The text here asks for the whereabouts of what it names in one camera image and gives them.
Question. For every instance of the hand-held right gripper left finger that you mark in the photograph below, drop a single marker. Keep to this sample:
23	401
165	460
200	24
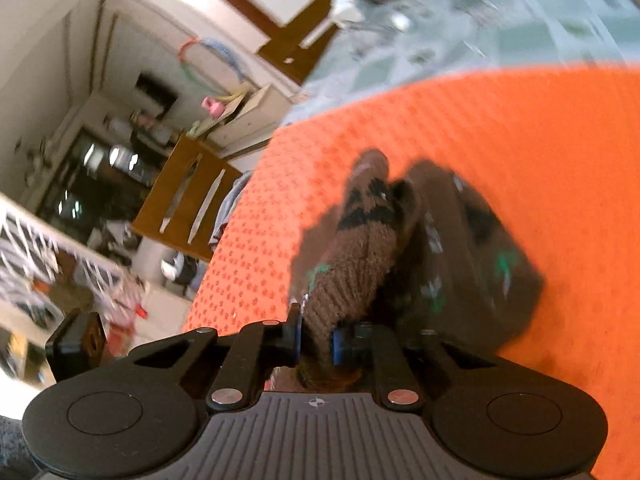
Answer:
296	336

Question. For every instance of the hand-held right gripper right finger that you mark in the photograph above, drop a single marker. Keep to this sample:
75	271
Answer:
339	349

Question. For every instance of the brown patterned knit sweater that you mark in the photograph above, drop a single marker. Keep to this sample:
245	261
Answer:
360	255

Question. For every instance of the white lattice rack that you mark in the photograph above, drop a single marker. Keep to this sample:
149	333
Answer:
45	255

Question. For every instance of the person's blue jeans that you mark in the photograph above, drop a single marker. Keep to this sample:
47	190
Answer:
15	452

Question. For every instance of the glass display cabinet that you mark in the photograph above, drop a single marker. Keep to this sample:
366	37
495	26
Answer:
100	175

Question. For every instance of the wooden chair with slotted back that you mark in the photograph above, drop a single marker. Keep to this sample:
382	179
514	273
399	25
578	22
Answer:
180	200

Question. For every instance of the white cabinet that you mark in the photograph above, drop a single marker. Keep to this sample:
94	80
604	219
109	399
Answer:
250	115

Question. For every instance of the pink object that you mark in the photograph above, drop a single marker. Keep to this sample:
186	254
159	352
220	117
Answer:
213	106

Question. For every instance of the colourful hoop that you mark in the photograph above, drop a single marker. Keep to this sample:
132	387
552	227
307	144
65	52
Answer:
239	67

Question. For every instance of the orange flower-patterned mat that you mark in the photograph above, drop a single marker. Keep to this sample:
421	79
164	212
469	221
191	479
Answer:
550	160

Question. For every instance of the pale printed table cover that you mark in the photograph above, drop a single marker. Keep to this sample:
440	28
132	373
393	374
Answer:
500	15

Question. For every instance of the dark wall picture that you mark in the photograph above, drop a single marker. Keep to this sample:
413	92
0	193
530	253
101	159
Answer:
156	92

